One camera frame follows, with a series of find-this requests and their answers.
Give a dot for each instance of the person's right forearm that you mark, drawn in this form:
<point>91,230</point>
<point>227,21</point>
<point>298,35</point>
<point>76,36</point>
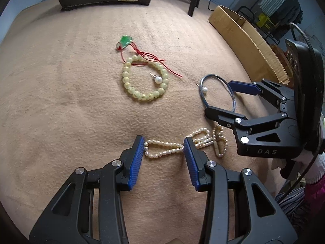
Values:
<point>316,194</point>

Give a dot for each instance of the dark blue bangle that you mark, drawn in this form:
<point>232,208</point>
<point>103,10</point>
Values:
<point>214,75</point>

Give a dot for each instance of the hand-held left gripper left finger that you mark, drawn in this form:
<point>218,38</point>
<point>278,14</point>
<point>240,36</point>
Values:
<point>135,164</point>

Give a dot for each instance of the tan blanket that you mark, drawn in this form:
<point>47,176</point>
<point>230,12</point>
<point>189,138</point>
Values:
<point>63,94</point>

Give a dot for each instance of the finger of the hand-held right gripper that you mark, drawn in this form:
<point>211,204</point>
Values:
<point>223,115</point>
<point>243,87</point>

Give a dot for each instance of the person's right hand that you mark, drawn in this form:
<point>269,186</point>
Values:
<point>317,169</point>

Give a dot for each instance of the cardboard box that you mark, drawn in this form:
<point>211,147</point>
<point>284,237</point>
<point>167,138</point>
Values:
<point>243,34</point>

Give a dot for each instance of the pearl stud earring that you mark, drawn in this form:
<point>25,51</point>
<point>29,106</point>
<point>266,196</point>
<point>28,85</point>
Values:
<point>204,90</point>
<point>158,80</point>

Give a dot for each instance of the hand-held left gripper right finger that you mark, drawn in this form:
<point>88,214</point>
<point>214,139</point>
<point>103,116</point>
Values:
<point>191,164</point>

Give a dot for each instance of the striped clothing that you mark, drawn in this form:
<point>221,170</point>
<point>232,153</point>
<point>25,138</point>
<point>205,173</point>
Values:
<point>297,205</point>

